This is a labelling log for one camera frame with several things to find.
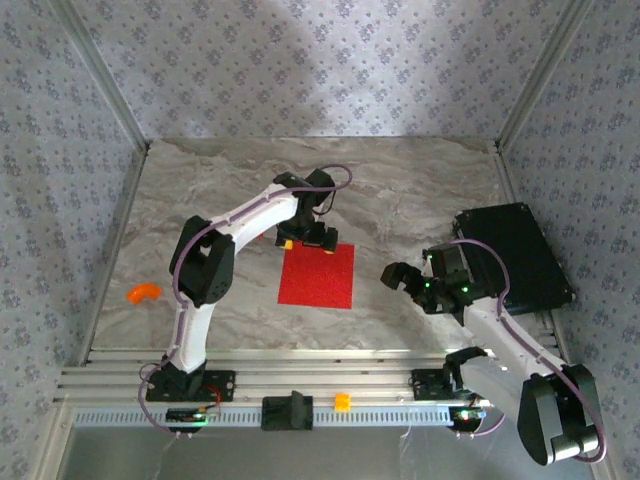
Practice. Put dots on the red paper sheet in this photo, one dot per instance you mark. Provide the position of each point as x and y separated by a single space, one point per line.
317 277

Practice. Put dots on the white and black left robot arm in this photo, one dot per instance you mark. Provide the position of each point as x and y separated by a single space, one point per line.
250 210

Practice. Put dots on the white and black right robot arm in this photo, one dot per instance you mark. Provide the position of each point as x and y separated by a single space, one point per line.
500 330

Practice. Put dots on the black flat case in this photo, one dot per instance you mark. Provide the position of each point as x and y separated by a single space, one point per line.
515 250

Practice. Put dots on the right controller board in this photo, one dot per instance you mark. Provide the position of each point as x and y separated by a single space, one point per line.
465 417

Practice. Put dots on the controller board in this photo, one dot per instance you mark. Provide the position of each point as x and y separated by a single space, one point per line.
465 417
185 415

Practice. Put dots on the small orange block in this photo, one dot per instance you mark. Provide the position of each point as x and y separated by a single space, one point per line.
342 402

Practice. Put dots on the orange curved plastic piece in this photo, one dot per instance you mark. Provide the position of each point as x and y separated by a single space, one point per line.
142 292

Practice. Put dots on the left controller board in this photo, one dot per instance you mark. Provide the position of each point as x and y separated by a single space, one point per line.
185 415

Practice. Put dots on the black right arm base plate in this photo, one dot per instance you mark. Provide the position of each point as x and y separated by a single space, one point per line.
425 384

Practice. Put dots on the aluminium rail frame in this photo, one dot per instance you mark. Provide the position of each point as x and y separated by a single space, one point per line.
350 370

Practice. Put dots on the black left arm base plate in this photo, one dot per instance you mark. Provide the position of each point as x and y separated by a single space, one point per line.
220 385

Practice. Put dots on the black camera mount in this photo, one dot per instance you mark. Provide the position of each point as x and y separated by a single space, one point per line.
287 412

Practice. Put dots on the aluminium corner post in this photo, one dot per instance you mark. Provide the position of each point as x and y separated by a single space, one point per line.
105 75
542 75

